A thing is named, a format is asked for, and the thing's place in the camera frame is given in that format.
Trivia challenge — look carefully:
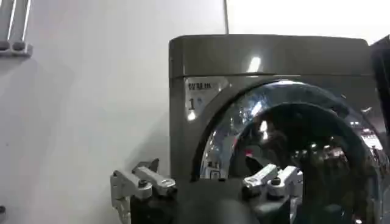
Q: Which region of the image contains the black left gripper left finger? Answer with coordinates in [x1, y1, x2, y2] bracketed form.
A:
[110, 158, 177, 224]

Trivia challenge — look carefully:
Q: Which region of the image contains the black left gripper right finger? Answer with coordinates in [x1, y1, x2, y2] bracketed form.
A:
[242, 156, 304, 214]

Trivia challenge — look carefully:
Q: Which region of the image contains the round glass dryer door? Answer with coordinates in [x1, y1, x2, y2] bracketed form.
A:
[191, 79, 390, 224]

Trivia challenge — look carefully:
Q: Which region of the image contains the grey dryer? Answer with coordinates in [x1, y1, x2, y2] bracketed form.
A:
[168, 33, 390, 224]

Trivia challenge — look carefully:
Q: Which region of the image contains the dark neighbouring dryer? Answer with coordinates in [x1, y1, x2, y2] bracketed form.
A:
[369, 35, 390, 135]

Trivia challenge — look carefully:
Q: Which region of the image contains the thin dark wall cable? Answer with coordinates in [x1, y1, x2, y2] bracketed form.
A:
[224, 0, 230, 35]

